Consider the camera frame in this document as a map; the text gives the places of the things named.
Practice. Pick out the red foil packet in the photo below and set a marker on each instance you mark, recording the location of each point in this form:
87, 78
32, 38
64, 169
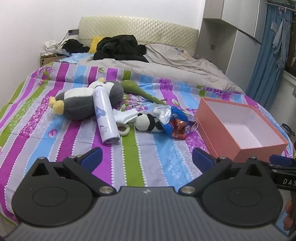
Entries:
179, 126

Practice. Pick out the white cloth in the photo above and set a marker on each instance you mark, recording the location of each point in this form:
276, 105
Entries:
49, 45
122, 115

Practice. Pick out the grey duvet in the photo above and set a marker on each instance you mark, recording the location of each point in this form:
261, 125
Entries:
173, 67

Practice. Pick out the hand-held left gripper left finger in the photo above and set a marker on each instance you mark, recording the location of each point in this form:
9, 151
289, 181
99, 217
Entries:
92, 158

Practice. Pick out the white wardrobe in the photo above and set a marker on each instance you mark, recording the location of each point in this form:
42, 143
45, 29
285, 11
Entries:
240, 58

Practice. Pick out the yellow pillow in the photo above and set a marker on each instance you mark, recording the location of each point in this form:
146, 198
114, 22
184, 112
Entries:
93, 45

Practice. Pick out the blue curtain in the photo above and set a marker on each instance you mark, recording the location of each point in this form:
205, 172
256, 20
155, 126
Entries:
261, 69

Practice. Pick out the white spray can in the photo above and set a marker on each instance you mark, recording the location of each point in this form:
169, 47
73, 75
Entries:
104, 115

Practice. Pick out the crumpled white cloth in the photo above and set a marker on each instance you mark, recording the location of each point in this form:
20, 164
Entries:
49, 45

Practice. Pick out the clear plastic bag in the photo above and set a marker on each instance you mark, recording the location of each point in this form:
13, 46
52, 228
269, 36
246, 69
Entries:
163, 113

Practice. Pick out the white tape roll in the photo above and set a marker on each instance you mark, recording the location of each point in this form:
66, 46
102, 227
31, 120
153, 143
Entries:
127, 131

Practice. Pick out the black clothes pile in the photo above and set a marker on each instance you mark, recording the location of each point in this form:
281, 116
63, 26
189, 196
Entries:
120, 46

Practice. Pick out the hanging blue garment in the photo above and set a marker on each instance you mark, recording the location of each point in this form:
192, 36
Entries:
279, 46

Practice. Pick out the striped floral bedsheet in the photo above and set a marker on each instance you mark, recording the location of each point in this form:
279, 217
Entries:
69, 139

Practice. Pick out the blue snack packet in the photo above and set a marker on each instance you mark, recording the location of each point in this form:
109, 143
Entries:
179, 113

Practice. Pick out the pink cardboard box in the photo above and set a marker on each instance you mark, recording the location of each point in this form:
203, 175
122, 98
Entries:
208, 120

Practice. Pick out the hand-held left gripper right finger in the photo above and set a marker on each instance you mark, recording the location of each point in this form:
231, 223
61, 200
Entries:
201, 158

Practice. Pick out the cream quilted headboard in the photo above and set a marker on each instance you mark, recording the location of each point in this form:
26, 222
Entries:
150, 30

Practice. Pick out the green plush stick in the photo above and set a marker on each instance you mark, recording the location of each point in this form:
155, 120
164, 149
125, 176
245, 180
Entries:
131, 87

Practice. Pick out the panda plush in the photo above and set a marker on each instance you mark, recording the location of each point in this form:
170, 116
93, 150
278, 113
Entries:
143, 121

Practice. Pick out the black wall socket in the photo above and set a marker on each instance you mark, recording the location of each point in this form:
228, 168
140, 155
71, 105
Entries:
73, 32

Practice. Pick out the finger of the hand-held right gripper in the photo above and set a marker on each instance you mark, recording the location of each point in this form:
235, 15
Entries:
281, 160

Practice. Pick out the small black garment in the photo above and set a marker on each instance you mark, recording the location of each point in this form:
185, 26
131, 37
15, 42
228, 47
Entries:
74, 45

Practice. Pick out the grey white penguin plush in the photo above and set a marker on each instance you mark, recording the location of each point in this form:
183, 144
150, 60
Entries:
76, 102

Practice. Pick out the person's right hand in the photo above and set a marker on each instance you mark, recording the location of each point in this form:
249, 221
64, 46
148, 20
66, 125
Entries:
291, 217

